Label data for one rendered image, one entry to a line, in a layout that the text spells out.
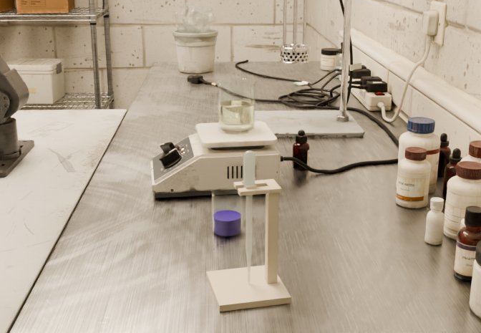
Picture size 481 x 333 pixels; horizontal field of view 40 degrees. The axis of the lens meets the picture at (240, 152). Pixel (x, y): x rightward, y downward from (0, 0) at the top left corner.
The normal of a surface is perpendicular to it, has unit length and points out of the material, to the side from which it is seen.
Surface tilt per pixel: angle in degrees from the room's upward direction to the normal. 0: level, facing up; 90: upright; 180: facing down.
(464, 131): 90
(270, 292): 0
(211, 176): 90
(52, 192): 0
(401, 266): 0
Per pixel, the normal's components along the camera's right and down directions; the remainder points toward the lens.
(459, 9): -1.00, 0.01
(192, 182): 0.15, 0.29
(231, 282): 0.00, -0.96
